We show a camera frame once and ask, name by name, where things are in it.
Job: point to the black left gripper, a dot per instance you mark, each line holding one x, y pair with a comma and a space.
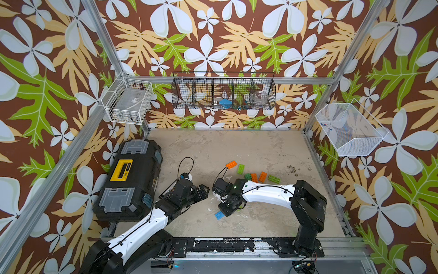
199, 197

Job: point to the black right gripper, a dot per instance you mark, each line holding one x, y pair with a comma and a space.
220, 207

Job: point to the green square brick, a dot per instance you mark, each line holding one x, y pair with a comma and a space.
247, 176

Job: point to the lime brick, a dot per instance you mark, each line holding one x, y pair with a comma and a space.
274, 179
241, 168

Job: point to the blue brick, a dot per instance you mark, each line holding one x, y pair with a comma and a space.
219, 215

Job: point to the orange brick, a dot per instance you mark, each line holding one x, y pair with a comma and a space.
254, 178
231, 165
262, 177

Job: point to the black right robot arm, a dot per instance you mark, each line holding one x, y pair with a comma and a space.
308, 205

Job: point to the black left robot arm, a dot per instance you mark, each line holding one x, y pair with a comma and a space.
147, 238

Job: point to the black yellow toolbox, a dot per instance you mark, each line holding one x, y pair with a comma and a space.
128, 192

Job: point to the white mesh basket right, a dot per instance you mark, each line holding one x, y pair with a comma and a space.
351, 129

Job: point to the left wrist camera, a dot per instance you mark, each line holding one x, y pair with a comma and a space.
186, 176

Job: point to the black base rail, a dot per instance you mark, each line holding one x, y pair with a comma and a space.
282, 246

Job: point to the black wire basket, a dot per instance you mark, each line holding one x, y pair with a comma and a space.
223, 91

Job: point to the white wire basket left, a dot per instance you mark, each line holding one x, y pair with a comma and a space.
127, 100

